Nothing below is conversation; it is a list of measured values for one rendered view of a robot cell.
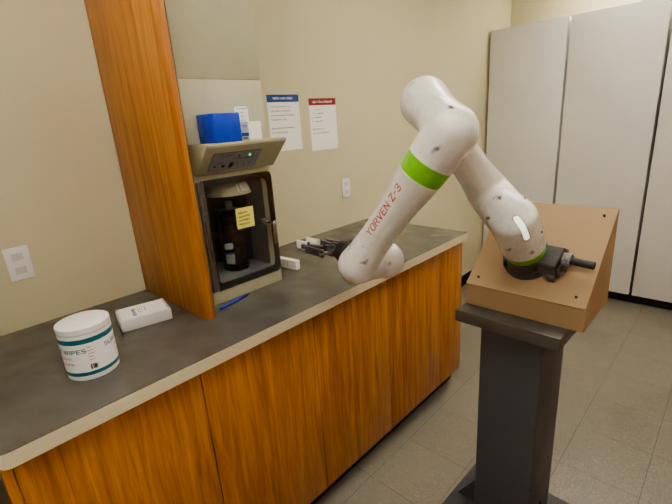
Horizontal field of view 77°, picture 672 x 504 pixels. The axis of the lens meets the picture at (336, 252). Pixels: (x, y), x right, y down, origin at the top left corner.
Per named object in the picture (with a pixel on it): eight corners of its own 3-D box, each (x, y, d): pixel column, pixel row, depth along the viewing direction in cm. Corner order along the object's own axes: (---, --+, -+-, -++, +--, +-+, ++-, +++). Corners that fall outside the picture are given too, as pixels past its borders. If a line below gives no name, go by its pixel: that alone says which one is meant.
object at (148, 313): (116, 320, 147) (114, 310, 146) (164, 307, 155) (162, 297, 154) (122, 333, 137) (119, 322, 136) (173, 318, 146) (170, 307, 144)
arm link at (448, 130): (474, 105, 99) (435, 84, 94) (500, 130, 90) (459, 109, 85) (429, 168, 109) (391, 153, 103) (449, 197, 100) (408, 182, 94)
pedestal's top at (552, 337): (593, 312, 138) (595, 301, 137) (558, 352, 117) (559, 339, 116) (499, 290, 160) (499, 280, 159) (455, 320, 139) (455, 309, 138)
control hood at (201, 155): (192, 176, 139) (187, 144, 136) (270, 164, 162) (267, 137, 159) (210, 177, 132) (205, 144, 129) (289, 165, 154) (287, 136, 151)
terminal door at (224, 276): (214, 293, 152) (196, 181, 140) (280, 269, 173) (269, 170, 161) (215, 293, 152) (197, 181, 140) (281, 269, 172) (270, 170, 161)
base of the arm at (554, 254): (603, 254, 122) (601, 242, 118) (583, 297, 118) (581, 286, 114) (515, 236, 140) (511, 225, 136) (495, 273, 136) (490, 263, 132)
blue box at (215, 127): (199, 143, 139) (195, 115, 136) (226, 141, 146) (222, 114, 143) (216, 143, 132) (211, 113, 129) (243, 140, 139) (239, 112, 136)
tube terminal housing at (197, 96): (180, 291, 170) (142, 86, 147) (247, 268, 192) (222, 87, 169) (214, 306, 153) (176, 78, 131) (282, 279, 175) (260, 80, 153)
